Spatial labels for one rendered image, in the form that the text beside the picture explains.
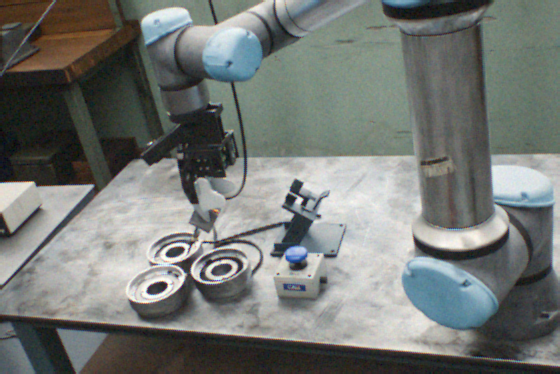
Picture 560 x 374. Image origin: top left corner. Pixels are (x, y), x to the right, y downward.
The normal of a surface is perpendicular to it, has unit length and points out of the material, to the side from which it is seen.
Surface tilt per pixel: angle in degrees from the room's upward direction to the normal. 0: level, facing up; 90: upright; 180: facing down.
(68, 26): 90
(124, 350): 0
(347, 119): 90
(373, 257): 0
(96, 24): 90
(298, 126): 90
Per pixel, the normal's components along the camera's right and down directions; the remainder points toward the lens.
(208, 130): -0.26, 0.51
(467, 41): 0.36, 0.37
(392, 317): -0.18, -0.86
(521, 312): -0.11, 0.22
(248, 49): 0.76, 0.19
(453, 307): -0.60, 0.59
